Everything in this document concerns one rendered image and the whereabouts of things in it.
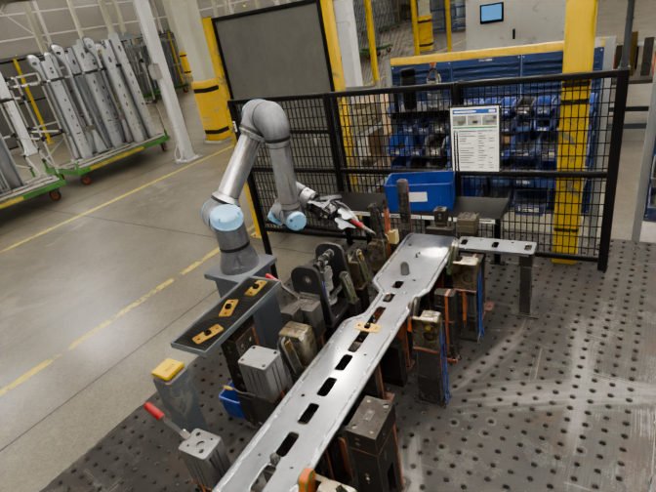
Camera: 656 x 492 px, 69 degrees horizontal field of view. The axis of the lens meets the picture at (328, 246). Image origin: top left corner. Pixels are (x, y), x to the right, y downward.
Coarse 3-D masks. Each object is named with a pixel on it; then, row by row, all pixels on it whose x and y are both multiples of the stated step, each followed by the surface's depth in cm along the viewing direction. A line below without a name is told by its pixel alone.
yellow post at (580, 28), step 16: (576, 0) 171; (592, 0) 169; (576, 16) 173; (592, 16) 171; (576, 32) 176; (592, 32) 174; (576, 48) 178; (592, 48) 176; (576, 64) 180; (592, 64) 180; (576, 80) 183; (576, 96) 185; (560, 112) 191; (576, 112) 188; (560, 128) 193; (576, 128) 190; (560, 144) 196; (576, 160) 196; (560, 192) 205; (576, 192) 202; (560, 208) 208; (576, 208) 205; (560, 224) 211; (576, 224) 208; (560, 240) 215; (576, 240) 212
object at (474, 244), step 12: (468, 240) 191; (480, 240) 190; (492, 240) 188; (504, 240) 186; (516, 240) 185; (480, 252) 184; (492, 252) 181; (504, 252) 179; (516, 252) 177; (528, 252) 176
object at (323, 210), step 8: (312, 200) 193; (328, 200) 193; (312, 208) 192; (320, 208) 189; (328, 208) 190; (336, 208) 191; (320, 216) 193; (328, 216) 189; (336, 216) 195; (328, 224) 193
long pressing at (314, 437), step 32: (448, 256) 183; (384, 288) 170; (416, 288) 167; (352, 320) 156; (384, 320) 153; (320, 352) 144; (352, 352) 142; (384, 352) 141; (320, 384) 132; (352, 384) 130; (288, 416) 124; (320, 416) 122; (256, 448) 116; (320, 448) 114; (224, 480) 109; (288, 480) 107
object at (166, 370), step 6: (168, 360) 127; (174, 360) 127; (162, 366) 125; (168, 366) 125; (174, 366) 124; (180, 366) 124; (156, 372) 123; (162, 372) 123; (168, 372) 123; (174, 372) 123; (162, 378) 122; (168, 378) 121
